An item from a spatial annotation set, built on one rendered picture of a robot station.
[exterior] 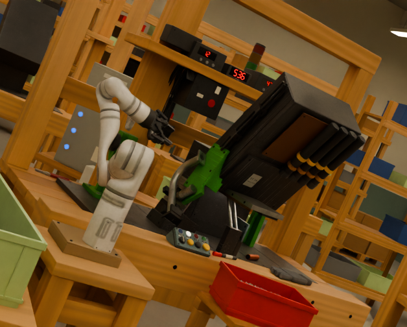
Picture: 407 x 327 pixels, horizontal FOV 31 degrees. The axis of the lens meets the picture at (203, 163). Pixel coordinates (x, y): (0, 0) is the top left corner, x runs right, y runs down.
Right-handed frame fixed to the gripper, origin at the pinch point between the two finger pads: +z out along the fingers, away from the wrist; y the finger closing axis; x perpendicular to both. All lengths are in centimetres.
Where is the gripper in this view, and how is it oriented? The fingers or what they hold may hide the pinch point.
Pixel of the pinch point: (169, 135)
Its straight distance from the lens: 282.7
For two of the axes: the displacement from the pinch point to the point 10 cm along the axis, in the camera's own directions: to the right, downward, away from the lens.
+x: -7.3, 3.7, 5.7
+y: 1.1, -7.6, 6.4
